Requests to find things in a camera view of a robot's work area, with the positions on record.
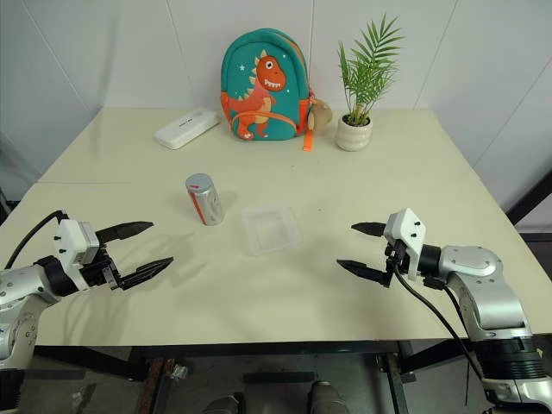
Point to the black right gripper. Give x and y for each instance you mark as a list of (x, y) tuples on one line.
[(399, 256)]

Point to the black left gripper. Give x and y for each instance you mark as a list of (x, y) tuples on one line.
[(101, 271)]

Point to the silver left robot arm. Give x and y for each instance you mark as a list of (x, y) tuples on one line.
[(26, 280)]

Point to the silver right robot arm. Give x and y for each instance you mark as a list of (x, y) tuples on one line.
[(487, 293)]

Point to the clear plastic container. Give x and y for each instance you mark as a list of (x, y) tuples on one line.
[(271, 230)]

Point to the red silver drink can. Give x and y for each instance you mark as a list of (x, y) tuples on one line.
[(206, 202)]

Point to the white ribbed plant pot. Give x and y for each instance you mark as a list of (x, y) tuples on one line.
[(353, 136)]

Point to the crumpled clear wrapper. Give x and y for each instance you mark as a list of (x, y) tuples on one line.
[(178, 371)]

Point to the white oblong case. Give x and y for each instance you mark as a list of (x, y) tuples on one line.
[(185, 128)]

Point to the beige plush pendant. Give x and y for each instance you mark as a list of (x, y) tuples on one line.
[(321, 114)]

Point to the dark rounded shape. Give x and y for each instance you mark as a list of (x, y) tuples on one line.
[(224, 405), (325, 399)]

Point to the green palm plant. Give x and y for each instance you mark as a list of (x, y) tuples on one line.
[(366, 73)]

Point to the teal dinosaur backpack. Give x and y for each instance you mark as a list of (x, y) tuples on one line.
[(263, 86)]

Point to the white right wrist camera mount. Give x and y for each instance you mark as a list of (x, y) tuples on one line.
[(407, 230)]

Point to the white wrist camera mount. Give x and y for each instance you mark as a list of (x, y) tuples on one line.
[(71, 235), (407, 230)]

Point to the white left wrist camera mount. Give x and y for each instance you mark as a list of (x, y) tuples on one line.
[(71, 235)]

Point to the black diagonal frame bar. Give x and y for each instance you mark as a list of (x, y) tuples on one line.
[(532, 194)]

